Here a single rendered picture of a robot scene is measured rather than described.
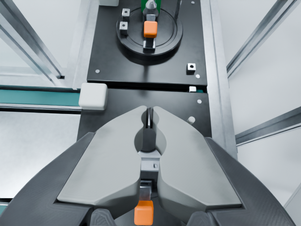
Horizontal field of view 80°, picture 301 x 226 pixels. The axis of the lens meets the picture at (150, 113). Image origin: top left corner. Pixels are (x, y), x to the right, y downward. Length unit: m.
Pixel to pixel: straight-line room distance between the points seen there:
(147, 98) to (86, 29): 0.22
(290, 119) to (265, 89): 0.28
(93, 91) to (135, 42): 0.13
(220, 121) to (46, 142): 0.35
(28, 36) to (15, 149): 0.22
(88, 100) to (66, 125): 0.10
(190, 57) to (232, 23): 0.30
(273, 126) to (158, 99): 0.19
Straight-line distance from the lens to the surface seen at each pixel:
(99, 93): 0.34
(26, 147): 0.44
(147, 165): 0.23
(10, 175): 0.44
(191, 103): 0.35
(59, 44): 0.60
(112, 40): 0.42
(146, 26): 0.30
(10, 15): 0.31
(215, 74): 0.42
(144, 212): 0.22
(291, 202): 0.34
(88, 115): 0.35
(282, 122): 0.32
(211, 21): 0.51
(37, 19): 0.68
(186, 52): 0.41
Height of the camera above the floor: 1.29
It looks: 71 degrees down
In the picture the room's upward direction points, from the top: 8 degrees clockwise
